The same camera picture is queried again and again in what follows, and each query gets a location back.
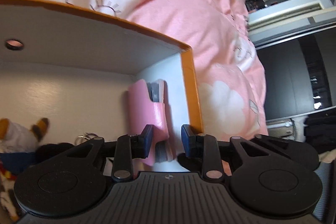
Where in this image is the orange cardboard storage box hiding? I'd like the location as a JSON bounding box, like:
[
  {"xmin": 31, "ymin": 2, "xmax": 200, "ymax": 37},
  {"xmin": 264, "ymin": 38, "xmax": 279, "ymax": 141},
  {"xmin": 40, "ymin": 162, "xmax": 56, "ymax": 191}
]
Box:
[{"xmin": 1, "ymin": 0, "xmax": 202, "ymax": 155}]

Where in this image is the pink mini backpack pouch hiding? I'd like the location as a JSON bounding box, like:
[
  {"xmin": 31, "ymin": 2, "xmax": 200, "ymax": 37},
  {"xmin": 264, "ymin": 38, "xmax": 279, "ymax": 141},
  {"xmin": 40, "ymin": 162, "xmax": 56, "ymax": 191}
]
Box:
[{"xmin": 127, "ymin": 79, "xmax": 173, "ymax": 166}]

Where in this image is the brown bear plush keychain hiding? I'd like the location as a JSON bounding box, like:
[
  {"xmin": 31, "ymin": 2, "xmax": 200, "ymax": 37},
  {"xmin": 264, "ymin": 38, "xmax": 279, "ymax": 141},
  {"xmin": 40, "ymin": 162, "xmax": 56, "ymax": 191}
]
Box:
[{"xmin": 1, "ymin": 118, "xmax": 50, "ymax": 223}]

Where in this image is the pink patterned bed quilt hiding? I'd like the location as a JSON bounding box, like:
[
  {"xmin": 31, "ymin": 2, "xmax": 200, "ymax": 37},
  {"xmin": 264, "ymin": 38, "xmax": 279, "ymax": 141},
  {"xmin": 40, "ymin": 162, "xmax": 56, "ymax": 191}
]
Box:
[{"xmin": 0, "ymin": 0, "xmax": 269, "ymax": 142}]

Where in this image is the dark clothes pile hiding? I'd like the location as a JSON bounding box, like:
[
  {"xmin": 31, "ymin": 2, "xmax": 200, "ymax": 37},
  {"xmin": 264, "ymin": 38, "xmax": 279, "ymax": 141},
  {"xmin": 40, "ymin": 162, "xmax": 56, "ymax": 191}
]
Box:
[{"xmin": 303, "ymin": 109, "xmax": 335, "ymax": 154}]

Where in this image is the metal key ring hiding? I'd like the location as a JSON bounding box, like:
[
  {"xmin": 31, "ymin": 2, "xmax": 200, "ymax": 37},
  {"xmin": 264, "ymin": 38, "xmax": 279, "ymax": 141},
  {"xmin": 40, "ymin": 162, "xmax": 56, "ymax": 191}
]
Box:
[{"xmin": 75, "ymin": 132, "xmax": 99, "ymax": 146}]

